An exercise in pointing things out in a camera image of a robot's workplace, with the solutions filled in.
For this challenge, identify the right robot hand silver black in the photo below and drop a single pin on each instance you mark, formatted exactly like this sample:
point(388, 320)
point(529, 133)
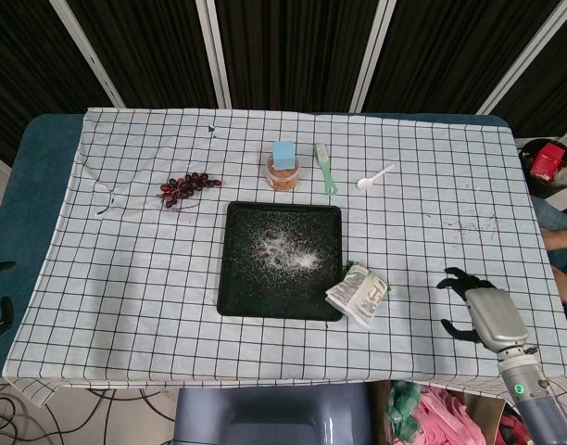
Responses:
point(494, 315)

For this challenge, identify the left robot hand black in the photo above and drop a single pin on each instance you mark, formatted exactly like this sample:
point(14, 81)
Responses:
point(6, 310)

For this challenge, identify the white green packet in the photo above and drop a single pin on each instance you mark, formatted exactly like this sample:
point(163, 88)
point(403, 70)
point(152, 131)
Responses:
point(357, 296)

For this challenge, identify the black baking tray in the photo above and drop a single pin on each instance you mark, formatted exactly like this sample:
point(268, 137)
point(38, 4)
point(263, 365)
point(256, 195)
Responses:
point(246, 292)

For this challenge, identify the person in blue jeans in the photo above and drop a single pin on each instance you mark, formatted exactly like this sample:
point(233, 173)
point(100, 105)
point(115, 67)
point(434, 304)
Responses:
point(561, 241)

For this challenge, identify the brown cardboard box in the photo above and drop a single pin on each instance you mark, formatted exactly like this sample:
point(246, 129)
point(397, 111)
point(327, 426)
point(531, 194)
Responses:
point(485, 417)

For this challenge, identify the pink cloth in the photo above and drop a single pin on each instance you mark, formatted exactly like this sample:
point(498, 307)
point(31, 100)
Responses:
point(443, 417)

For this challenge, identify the white checkered tablecloth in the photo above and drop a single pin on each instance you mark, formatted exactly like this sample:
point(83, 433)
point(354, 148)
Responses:
point(135, 278)

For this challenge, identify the green cloth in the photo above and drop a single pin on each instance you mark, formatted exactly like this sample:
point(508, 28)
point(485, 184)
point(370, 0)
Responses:
point(401, 412)

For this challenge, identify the black waste bin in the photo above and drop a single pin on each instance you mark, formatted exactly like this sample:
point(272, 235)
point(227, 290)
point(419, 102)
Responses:
point(526, 160)

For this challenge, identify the red carton box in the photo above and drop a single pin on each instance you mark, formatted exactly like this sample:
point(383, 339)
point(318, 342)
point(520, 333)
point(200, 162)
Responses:
point(547, 160)

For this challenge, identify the white plastic spoon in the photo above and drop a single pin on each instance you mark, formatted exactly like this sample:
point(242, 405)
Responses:
point(364, 183)

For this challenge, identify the red grape bunch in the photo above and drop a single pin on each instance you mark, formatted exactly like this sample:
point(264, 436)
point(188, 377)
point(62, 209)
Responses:
point(186, 184)

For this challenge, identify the green white brush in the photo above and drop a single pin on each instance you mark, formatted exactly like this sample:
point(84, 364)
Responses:
point(324, 162)

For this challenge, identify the grey blue robot torso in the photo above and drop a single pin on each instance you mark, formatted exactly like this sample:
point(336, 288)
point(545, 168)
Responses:
point(265, 412)

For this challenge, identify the clear jar with rubber bands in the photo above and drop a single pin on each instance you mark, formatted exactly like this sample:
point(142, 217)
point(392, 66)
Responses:
point(282, 178)

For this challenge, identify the blue foam cube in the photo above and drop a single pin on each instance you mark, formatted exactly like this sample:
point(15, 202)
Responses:
point(283, 153)

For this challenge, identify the black folding screen white frame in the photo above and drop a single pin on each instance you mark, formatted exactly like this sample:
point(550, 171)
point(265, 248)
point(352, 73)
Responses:
point(149, 46)

